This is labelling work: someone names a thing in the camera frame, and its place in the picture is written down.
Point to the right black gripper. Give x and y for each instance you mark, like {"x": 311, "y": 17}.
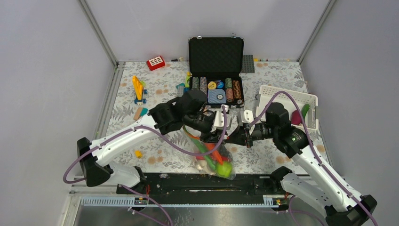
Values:
{"x": 239, "y": 136}

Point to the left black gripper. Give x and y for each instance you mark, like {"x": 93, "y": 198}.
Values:
{"x": 209, "y": 134}

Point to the green chili pepper toy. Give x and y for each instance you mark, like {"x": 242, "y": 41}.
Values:
{"x": 202, "y": 149}

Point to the clear zip top bag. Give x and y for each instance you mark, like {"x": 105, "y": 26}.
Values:
{"x": 202, "y": 164}

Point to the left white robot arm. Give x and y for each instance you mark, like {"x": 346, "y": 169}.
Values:
{"x": 96, "y": 158}

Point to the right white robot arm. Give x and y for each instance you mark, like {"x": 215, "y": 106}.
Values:
{"x": 337, "y": 201}

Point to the purple sweet potato toy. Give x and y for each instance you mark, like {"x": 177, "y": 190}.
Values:
{"x": 296, "y": 117}

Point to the green cucumber toy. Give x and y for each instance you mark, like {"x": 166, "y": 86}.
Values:
{"x": 305, "y": 109}

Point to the white plastic basket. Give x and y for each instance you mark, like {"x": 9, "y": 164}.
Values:
{"x": 301, "y": 99}

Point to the wooden teal block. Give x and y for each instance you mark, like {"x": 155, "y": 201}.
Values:
{"x": 141, "y": 111}

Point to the black poker chip case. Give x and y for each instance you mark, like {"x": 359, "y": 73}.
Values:
{"x": 218, "y": 59}

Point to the yellow toy block cart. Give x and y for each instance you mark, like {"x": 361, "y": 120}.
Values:
{"x": 140, "y": 91}

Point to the red white toy block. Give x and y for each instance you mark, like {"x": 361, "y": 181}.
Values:
{"x": 155, "y": 63}

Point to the grey lego baseplate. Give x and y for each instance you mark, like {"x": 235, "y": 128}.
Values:
{"x": 248, "y": 65}

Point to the small yellow toy piece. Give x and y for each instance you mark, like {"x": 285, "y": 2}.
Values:
{"x": 138, "y": 154}

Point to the black mounting base plate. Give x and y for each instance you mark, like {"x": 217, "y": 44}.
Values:
{"x": 205, "y": 189}

